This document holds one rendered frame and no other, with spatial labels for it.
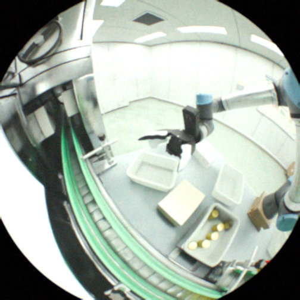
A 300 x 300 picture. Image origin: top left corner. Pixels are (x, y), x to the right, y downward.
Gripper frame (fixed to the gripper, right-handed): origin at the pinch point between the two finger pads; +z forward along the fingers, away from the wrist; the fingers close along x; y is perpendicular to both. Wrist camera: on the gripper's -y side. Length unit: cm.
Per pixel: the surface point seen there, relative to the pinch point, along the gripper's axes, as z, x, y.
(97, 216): 22.0, 0.0, 16.0
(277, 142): -358, -170, 38
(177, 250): 7.7, -25.7, 28.4
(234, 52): -331, 41, -163
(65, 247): 36.5, -6.4, 12.7
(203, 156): -36.3, -3.3, 21.0
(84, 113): 11.2, 39.8, -3.0
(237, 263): 2.2, -42.5, 13.4
